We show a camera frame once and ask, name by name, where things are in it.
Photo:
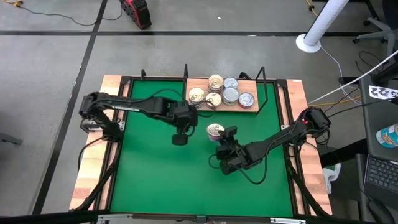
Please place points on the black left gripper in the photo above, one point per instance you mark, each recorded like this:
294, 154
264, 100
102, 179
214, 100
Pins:
187, 117

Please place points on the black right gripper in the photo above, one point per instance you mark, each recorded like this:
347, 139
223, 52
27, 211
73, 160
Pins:
233, 157

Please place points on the printed white paper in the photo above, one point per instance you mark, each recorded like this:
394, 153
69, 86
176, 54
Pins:
382, 92

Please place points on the grey desk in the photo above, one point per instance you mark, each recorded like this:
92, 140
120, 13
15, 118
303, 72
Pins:
379, 112

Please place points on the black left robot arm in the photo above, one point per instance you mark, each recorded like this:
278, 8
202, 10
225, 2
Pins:
133, 105

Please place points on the white plastic bag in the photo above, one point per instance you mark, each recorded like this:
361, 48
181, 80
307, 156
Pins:
331, 177

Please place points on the black table frame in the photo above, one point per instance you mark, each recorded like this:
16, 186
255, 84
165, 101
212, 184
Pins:
155, 78

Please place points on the left wooden table side board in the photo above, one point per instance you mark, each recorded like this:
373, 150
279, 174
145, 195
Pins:
90, 174

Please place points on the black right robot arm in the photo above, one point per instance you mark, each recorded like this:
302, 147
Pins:
280, 138

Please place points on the grey floor object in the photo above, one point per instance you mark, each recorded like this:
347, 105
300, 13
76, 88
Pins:
11, 138

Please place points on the black laptop keyboard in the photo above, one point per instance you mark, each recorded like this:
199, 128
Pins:
384, 174

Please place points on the pale green label tuna can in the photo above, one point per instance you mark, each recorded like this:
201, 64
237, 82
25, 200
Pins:
230, 95

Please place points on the grey office chair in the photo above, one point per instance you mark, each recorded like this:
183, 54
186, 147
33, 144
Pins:
384, 31

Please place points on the green table mat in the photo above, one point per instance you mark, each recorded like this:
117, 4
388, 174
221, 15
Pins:
155, 186

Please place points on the red albacore tuna can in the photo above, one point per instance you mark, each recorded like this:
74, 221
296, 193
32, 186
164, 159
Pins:
246, 100

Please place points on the silver mount bracket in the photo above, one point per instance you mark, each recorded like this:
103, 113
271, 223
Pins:
287, 221
110, 218

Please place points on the right wooden table side board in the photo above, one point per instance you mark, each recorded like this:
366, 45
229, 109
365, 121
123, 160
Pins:
315, 168

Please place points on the wooden table side board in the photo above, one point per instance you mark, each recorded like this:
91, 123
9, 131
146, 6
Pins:
315, 168
90, 174

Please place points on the green label seafood can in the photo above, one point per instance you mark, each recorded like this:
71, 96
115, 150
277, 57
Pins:
231, 82

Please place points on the wooden shelf board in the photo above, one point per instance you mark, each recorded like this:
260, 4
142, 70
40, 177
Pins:
253, 85

